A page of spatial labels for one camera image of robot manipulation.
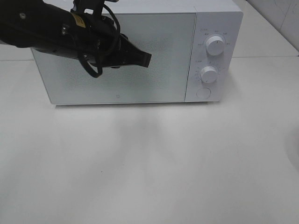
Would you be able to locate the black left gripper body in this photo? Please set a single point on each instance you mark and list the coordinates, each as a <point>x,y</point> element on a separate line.
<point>84,37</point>

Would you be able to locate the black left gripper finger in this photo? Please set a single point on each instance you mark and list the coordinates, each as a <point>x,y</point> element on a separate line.
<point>126,53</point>

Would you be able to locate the white microwave oven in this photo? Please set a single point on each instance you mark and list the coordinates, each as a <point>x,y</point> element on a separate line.
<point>213,17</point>

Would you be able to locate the white microwave knob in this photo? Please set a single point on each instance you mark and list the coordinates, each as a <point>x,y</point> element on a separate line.
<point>208,74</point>
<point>215,45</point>

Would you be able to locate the white microwave door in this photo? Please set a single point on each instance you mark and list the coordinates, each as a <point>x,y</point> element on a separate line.
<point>167,37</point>

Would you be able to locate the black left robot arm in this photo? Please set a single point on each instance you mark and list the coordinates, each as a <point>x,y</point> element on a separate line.
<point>19,18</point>

